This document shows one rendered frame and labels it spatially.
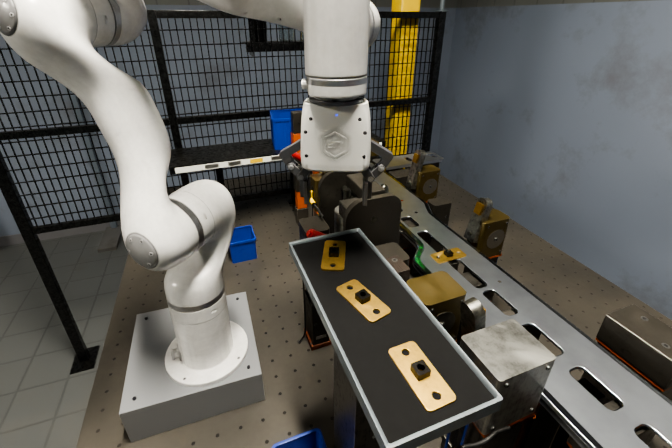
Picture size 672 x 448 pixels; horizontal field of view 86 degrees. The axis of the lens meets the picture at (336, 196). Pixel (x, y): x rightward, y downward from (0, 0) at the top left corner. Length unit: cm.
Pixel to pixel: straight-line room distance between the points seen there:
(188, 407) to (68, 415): 120
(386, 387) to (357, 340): 7
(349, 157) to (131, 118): 38
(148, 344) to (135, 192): 48
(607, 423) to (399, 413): 37
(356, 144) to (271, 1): 23
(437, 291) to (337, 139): 34
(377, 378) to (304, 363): 61
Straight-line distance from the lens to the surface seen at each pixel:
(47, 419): 217
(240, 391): 96
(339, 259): 61
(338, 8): 47
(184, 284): 80
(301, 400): 100
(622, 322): 86
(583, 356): 80
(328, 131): 50
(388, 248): 79
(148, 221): 68
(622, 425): 74
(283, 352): 109
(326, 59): 47
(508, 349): 59
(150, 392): 97
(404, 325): 51
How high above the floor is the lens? 152
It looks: 26 degrees down
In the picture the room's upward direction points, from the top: straight up
